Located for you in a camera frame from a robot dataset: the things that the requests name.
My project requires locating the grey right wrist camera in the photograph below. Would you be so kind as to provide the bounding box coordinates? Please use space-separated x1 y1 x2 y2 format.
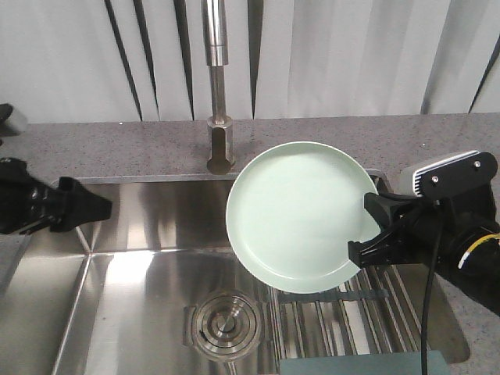
397 150 498 200

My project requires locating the stainless steel faucet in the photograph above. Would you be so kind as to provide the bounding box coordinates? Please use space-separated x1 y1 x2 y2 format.
201 0 235 175

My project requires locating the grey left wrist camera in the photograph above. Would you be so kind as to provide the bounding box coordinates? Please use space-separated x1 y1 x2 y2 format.
0 103 28 137

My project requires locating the stainless steel sink basin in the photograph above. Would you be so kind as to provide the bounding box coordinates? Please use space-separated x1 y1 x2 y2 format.
0 168 472 375

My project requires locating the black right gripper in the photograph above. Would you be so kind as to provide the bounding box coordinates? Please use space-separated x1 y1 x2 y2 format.
348 185 499 273

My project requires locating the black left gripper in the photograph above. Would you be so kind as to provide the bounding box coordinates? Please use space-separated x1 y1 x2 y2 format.
1 157 113 234

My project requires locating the black camera cable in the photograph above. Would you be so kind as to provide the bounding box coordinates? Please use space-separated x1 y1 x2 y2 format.
420 198 446 375

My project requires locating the light green round plate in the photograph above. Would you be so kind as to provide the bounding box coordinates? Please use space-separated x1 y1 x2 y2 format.
226 141 381 294

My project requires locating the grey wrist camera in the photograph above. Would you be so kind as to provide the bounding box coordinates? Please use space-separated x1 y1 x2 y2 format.
397 150 498 200
0 103 28 137

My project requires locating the round steel sink drain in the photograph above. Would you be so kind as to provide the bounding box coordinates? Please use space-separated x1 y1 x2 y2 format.
183 290 263 363

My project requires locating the roll-up steel drying rack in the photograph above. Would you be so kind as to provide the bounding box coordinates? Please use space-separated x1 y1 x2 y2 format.
269 171 450 375

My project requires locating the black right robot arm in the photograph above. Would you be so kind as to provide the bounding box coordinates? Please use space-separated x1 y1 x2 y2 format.
348 185 499 314

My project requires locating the white pleated curtain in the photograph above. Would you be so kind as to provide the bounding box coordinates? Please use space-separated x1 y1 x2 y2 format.
1 1 499 123

